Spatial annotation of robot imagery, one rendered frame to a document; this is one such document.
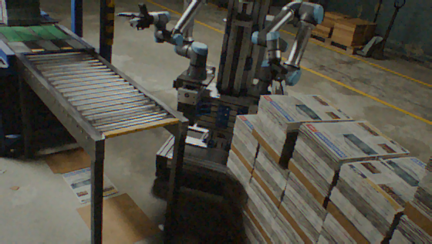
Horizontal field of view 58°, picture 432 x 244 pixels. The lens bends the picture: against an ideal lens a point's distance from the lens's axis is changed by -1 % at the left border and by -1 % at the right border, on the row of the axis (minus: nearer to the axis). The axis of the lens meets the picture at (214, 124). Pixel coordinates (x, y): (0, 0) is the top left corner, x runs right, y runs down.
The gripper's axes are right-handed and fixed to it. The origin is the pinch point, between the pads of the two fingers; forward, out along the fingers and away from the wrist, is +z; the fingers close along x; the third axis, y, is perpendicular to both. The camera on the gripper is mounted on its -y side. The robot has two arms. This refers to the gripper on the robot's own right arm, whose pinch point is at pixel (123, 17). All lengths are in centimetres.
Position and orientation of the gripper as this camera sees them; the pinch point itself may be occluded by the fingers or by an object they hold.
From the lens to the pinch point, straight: 237.7
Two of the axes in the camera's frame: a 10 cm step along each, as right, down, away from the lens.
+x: -7.3, -5.0, 4.6
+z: -6.3, 2.6, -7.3
